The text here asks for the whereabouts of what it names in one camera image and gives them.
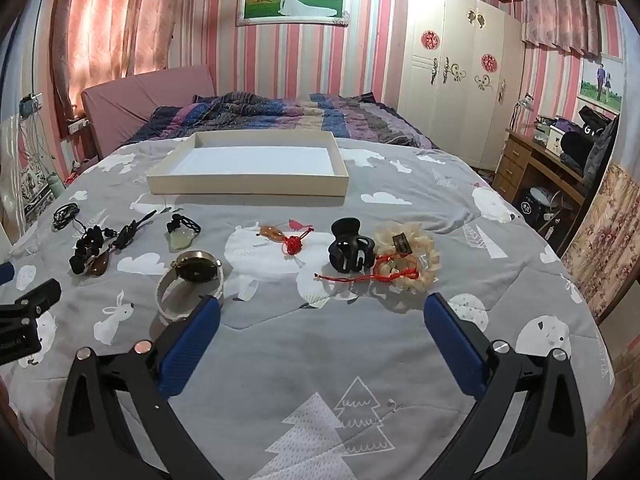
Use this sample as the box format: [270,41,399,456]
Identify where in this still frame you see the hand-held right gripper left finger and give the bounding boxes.
[55,295,236,480]

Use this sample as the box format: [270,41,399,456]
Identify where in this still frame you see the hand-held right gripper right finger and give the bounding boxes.
[422,292,588,480]

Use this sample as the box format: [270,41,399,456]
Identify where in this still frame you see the black bead bracelet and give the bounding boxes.
[69,226,108,276]

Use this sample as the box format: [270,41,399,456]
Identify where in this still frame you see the brown pendant black cord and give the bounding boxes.
[85,210,157,277]

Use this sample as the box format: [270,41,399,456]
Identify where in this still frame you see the red string bracelet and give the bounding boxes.
[314,254,421,284]

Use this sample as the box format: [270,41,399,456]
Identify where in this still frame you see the black hair claw clip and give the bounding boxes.
[327,217,377,275]

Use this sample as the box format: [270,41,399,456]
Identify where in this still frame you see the white shallow cardboard box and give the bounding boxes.
[146,131,349,197]

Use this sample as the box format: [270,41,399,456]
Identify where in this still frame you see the cream frilly scrunchie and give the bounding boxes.
[372,220,442,295]

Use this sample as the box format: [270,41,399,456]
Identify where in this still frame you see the grey animal print blanket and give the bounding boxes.
[0,135,617,480]

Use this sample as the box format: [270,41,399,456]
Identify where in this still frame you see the amber pendant red knot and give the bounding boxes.
[258,225,315,257]

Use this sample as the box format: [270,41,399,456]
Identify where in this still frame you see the black round box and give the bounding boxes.
[515,187,552,222]

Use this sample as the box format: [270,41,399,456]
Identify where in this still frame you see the floral cloth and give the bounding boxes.
[561,164,640,323]

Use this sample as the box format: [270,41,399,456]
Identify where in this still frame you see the wooden desk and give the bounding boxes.
[492,127,601,243]

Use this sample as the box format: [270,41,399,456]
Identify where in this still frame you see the pink bed headboard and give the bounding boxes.
[81,65,219,161]

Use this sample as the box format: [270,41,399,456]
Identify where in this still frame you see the white box on desk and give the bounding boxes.
[545,127,567,155]

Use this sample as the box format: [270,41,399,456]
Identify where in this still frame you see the black bag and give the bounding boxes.
[559,105,620,188]

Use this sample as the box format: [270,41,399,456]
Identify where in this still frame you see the desk lamp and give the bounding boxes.
[510,94,535,132]

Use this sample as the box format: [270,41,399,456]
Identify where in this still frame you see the striped blue purple quilt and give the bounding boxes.
[122,91,440,151]

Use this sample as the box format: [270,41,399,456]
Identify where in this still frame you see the long pink curtain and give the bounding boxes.
[49,0,177,128]

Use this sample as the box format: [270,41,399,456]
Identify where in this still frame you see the white wardrobe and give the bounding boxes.
[387,0,527,171]

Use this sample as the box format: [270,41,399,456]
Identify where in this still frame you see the framed couple poster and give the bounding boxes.
[577,54,624,112]

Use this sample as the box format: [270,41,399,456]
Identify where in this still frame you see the short pink curtain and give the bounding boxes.
[521,0,601,57]

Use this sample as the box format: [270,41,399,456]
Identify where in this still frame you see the framed wedding photo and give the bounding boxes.
[236,0,350,27]

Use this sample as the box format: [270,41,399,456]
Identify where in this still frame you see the gold watch white strap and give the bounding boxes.
[156,250,224,318]

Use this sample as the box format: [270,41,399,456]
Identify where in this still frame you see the black coiled hair tie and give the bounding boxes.
[51,203,82,232]

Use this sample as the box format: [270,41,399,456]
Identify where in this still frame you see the jade pendant black cord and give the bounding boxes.
[166,214,202,252]

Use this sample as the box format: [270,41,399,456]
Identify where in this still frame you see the wall socket with chargers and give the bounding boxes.
[19,92,46,117]

